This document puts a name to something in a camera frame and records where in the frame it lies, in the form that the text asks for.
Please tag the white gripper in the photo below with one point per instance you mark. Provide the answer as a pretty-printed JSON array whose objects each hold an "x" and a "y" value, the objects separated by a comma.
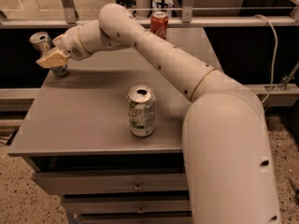
[{"x": 70, "y": 44}]

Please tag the silver blue redbull can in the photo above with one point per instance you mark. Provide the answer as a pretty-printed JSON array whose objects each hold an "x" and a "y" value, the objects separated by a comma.
[{"x": 42, "y": 42}]

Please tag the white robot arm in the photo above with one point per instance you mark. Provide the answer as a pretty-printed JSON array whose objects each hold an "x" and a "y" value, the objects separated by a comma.
[{"x": 226, "y": 149}]

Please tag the green white 7up can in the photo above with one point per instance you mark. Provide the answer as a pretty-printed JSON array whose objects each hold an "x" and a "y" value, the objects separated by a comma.
[{"x": 141, "y": 104}]

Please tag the red coca-cola can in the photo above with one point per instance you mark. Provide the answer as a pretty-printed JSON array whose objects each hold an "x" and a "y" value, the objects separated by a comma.
[{"x": 158, "y": 24}]

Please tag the grey drawer cabinet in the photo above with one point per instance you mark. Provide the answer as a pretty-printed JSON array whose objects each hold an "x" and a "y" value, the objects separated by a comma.
[{"x": 79, "y": 122}]

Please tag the top grey drawer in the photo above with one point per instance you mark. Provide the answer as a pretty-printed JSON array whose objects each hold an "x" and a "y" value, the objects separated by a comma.
[{"x": 103, "y": 182}]

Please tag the grey drawer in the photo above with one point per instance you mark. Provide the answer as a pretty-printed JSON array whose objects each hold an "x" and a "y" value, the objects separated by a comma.
[
  {"x": 137, "y": 219},
  {"x": 103, "y": 182},
  {"x": 127, "y": 204}
]

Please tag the middle grey drawer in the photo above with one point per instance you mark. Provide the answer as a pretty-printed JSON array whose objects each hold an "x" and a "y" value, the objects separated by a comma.
[{"x": 127, "y": 204}]

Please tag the bottom grey drawer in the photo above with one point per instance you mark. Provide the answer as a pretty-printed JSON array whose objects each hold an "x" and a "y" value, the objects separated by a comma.
[{"x": 137, "y": 219}]

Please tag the metal railing frame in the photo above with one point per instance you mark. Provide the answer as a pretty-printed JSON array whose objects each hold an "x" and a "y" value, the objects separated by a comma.
[{"x": 182, "y": 13}]

